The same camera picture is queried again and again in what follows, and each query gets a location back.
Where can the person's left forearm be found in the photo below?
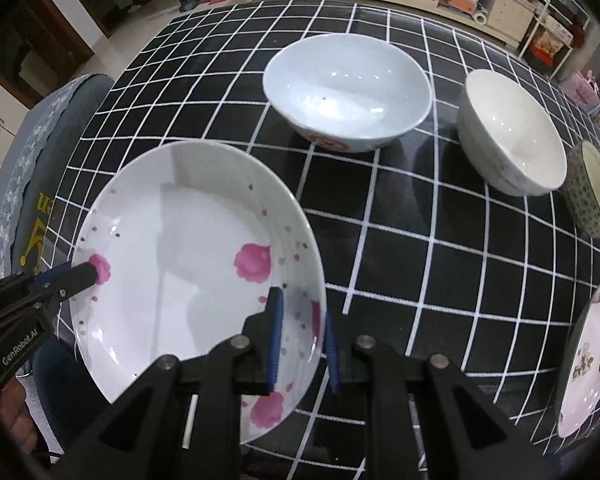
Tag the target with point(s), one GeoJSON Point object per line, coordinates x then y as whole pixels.
{"type": "Point", "coordinates": [12, 415]}

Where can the red box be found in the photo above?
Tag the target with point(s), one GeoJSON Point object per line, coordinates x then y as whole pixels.
{"type": "Point", "coordinates": [550, 45]}

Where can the plain cream bowl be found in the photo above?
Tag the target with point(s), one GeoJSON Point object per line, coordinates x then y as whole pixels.
{"type": "Point", "coordinates": [510, 130]}

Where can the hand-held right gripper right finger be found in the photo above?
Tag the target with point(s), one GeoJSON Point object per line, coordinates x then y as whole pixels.
{"type": "Point", "coordinates": [331, 355]}

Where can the white plate with pink flowers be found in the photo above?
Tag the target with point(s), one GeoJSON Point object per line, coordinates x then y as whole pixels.
{"type": "Point", "coordinates": [190, 240]}

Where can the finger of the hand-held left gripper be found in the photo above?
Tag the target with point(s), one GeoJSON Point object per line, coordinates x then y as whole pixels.
{"type": "Point", "coordinates": [55, 276]}
{"type": "Point", "coordinates": [87, 277]}

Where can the large white bowl red print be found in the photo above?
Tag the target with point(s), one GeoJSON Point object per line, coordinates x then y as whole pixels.
{"type": "Point", "coordinates": [345, 90]}

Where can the small patterned bowl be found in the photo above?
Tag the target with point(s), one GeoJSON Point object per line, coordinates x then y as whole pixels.
{"type": "Point", "coordinates": [580, 185]}

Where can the pink bag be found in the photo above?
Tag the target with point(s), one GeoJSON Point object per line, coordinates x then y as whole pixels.
{"type": "Point", "coordinates": [582, 87]}

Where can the grey lace-trimmed chair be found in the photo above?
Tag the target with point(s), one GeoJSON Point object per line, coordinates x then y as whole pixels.
{"type": "Point", "coordinates": [40, 160]}

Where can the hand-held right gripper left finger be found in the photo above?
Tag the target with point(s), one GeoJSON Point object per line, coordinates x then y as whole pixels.
{"type": "Point", "coordinates": [276, 340]}

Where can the white drawer unit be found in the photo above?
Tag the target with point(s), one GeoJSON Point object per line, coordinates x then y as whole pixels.
{"type": "Point", "coordinates": [0, 125]}

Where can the brown wooden furniture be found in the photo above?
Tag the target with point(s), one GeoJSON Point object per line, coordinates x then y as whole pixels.
{"type": "Point", "coordinates": [55, 35]}

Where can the white plate with floral print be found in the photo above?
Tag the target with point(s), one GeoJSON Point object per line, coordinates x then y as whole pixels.
{"type": "Point", "coordinates": [592, 350]}

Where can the black white checked tablecloth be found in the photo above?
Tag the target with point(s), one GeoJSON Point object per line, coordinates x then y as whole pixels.
{"type": "Point", "coordinates": [380, 260]}

